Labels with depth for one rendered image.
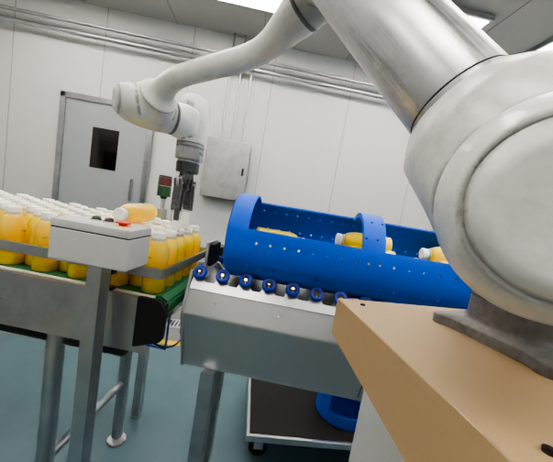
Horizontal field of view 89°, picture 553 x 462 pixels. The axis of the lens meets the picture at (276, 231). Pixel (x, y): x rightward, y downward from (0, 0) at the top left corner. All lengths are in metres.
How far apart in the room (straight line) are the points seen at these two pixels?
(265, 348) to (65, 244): 0.62
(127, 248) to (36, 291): 0.40
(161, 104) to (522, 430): 0.89
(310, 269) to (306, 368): 0.33
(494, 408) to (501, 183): 0.19
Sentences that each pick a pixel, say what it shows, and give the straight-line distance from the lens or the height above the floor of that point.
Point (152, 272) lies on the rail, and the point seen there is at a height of 0.97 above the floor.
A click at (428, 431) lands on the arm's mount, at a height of 1.05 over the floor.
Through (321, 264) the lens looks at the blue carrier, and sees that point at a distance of 0.84.
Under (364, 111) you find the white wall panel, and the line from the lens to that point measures 4.72.
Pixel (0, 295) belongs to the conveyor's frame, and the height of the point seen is 0.82.
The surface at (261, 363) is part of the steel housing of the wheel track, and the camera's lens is 1.02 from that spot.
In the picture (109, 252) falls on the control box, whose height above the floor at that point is 1.04.
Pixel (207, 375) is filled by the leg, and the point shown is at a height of 0.62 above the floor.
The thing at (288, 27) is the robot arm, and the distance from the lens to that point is 0.78.
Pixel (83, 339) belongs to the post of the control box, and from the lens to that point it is 0.92.
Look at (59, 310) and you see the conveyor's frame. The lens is 1.05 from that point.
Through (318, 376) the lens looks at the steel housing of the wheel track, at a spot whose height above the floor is 0.70.
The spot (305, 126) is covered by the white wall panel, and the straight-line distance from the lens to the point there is 4.43.
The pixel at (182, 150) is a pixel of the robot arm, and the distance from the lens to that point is 0.98.
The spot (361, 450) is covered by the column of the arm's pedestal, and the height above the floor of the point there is 0.81.
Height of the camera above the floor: 1.22
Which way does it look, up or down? 6 degrees down
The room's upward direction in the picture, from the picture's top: 10 degrees clockwise
